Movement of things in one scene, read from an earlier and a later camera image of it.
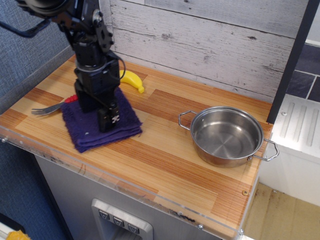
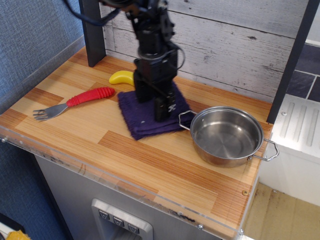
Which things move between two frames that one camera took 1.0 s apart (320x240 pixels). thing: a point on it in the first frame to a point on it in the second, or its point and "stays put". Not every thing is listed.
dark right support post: [299, 42] stays put
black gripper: [96, 82] to [154, 72]
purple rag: [84, 128] to [141, 116]
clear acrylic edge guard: [104, 181] stays put
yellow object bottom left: [17, 235] stays put
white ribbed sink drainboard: [297, 125] stays put
